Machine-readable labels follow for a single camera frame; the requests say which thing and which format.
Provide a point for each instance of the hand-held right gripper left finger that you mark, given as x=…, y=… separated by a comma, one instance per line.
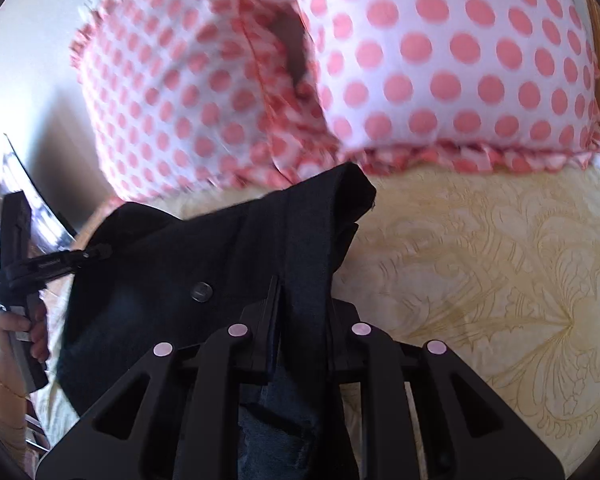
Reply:
x=215, y=360

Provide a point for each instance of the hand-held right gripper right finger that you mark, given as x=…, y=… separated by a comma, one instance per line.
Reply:
x=380, y=360

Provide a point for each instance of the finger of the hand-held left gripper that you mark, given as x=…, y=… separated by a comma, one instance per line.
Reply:
x=65, y=259

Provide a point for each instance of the black pants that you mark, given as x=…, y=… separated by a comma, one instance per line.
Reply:
x=230, y=245

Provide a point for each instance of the person's left forearm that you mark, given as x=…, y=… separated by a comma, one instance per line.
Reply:
x=2, y=410

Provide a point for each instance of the person's left hand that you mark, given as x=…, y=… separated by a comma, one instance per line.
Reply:
x=37, y=332

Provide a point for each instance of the yellow patterned bedspread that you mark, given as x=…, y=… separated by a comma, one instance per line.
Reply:
x=480, y=260

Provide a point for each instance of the reddish wooden furniture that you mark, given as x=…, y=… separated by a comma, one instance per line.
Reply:
x=35, y=430

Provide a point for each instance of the pink polka dot pillow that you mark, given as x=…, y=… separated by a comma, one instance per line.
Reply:
x=180, y=75
x=455, y=60

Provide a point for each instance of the wooden headboard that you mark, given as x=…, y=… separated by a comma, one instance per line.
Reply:
x=597, y=60

